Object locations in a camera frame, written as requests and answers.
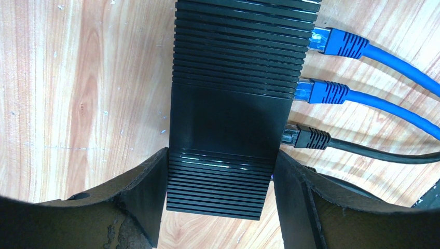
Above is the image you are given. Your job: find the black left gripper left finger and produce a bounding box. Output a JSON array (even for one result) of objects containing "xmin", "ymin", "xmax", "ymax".
[{"xmin": 1, "ymin": 148, "xmax": 168, "ymax": 248}]

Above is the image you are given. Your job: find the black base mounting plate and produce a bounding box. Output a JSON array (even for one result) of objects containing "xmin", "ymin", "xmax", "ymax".
[{"xmin": 411, "ymin": 185, "xmax": 439, "ymax": 210}]

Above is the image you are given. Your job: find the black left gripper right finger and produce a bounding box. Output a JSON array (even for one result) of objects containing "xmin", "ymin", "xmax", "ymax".
[{"xmin": 273, "ymin": 151, "xmax": 439, "ymax": 248}]

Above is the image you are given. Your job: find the black network switch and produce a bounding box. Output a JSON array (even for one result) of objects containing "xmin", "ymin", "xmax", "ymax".
[{"xmin": 167, "ymin": 0, "xmax": 320, "ymax": 220}]

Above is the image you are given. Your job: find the blue ethernet cable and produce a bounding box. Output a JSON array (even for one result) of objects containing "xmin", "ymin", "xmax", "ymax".
[
  {"xmin": 294, "ymin": 78, "xmax": 440, "ymax": 142},
  {"xmin": 308, "ymin": 26, "xmax": 440, "ymax": 99}
]

